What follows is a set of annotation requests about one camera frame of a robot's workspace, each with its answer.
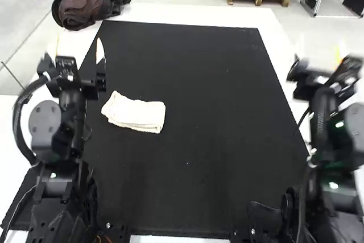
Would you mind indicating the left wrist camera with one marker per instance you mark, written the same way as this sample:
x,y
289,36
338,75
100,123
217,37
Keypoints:
x,y
66,68

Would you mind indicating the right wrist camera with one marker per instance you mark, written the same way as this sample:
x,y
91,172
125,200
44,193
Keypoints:
x,y
348,69

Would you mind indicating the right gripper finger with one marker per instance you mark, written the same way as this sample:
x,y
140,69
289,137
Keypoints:
x,y
293,69
339,52

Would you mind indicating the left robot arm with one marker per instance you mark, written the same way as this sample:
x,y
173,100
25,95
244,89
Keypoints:
x,y
65,146

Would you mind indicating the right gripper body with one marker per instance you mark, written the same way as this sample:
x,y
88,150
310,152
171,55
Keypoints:
x,y
310,83

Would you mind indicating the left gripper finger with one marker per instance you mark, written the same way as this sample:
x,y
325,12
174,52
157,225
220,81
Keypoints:
x,y
58,44
100,51

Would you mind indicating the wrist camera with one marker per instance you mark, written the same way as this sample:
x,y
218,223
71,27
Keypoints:
x,y
66,68
348,69

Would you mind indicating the pale towel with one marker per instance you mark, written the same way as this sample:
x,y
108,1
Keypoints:
x,y
135,113

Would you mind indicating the black mat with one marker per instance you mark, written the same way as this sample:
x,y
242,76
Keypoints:
x,y
193,98

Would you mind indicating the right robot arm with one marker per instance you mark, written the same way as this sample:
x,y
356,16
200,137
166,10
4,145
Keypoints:
x,y
335,146

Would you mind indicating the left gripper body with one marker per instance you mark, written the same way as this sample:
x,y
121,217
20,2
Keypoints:
x,y
89,89

